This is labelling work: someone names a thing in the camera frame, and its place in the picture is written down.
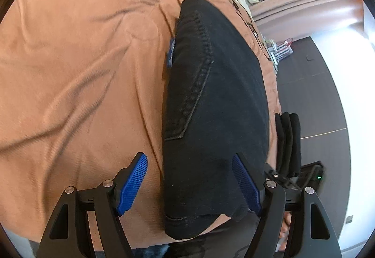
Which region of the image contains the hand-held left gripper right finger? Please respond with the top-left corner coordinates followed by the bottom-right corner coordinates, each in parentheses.
top-left (232, 153), bottom-right (343, 258)

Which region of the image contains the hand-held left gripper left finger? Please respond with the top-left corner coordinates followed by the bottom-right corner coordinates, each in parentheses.
top-left (38, 152), bottom-right (148, 258)

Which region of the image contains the black cable with adapter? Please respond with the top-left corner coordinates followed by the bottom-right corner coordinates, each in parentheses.
top-left (245, 21), bottom-right (270, 63)
top-left (231, 0), bottom-right (244, 16)

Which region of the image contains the person's bare foot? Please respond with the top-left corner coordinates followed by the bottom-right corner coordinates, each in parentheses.
top-left (279, 212), bottom-right (294, 250)

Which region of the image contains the brown blanket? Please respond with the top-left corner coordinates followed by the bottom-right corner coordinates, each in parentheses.
top-left (0, 0), bottom-right (282, 253)

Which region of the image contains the pink curtain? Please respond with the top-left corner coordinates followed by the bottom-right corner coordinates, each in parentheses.
top-left (251, 0), bottom-right (364, 45)

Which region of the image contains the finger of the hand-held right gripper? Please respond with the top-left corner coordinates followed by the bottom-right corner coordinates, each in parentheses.
top-left (264, 163), bottom-right (296, 186)

